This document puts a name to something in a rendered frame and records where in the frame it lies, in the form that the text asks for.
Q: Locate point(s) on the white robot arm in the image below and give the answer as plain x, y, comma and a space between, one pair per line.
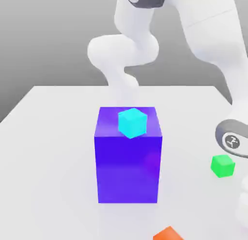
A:
133, 48

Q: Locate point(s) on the small orange cube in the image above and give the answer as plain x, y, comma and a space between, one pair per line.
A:
168, 234

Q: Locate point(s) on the large blue box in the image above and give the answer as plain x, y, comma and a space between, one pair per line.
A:
127, 170

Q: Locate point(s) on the small cyan cube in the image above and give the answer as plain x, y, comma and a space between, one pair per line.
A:
132, 122

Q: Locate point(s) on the small green cube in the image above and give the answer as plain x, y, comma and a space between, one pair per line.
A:
222, 166

